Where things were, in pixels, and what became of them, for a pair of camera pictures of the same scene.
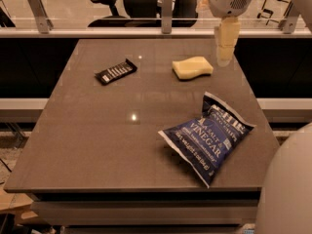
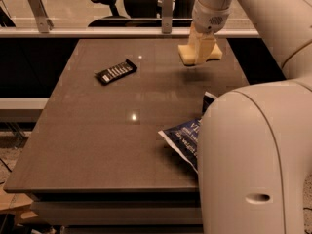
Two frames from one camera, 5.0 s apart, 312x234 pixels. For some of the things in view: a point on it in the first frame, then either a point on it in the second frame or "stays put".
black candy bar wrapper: x=117 y=71 stays put
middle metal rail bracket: x=167 y=11 stays put
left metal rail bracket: x=44 y=23 stays put
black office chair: x=142 y=7 stays put
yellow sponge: x=191 y=68 -> x=187 y=56
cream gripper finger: x=226 y=37 -> x=205 y=45
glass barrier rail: x=150 y=27 stays put
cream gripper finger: x=203 y=6 -> x=194 y=39
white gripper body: x=229 y=2 -> x=208 y=19
